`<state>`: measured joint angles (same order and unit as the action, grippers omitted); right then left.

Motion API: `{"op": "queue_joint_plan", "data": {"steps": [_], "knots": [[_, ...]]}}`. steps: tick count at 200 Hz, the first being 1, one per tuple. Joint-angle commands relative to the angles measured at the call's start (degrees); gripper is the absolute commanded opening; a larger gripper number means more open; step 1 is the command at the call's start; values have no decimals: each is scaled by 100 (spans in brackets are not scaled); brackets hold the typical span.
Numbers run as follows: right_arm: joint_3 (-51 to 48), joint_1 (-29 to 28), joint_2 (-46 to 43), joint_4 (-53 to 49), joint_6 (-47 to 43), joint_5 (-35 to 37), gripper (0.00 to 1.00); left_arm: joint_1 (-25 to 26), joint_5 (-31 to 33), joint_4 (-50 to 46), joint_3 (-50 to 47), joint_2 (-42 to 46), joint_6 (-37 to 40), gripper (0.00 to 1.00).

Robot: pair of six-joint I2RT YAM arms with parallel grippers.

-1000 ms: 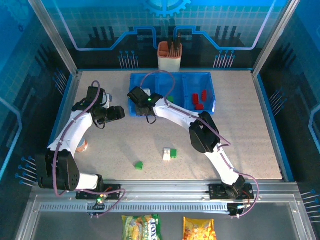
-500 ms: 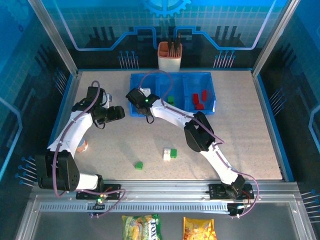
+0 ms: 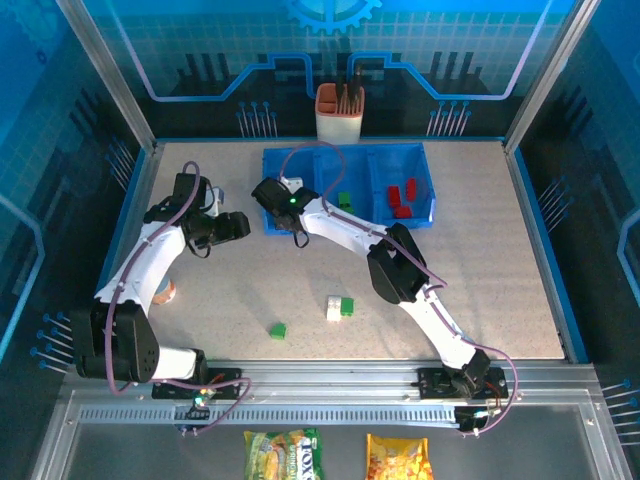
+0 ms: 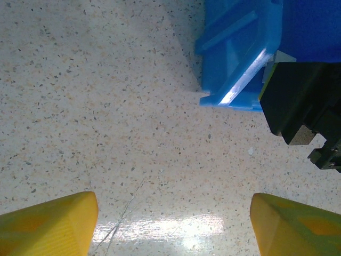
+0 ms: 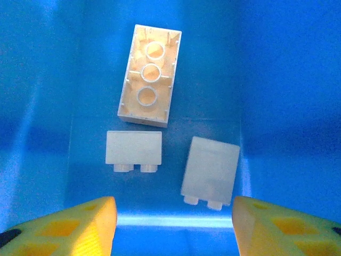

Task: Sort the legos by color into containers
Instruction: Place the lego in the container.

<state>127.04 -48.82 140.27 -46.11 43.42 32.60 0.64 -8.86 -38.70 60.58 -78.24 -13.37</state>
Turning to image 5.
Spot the long hollow white lego brick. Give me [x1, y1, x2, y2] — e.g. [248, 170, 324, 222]
[116, 23, 183, 129]

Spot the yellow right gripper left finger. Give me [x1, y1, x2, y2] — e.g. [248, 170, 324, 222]
[0, 196, 118, 256]

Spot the blue plastic bin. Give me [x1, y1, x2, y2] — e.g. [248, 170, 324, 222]
[0, 0, 341, 256]

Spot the tall white lego brick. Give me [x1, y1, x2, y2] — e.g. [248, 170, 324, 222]
[180, 135, 241, 212]

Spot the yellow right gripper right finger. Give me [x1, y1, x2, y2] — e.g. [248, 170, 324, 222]
[232, 195, 341, 256]

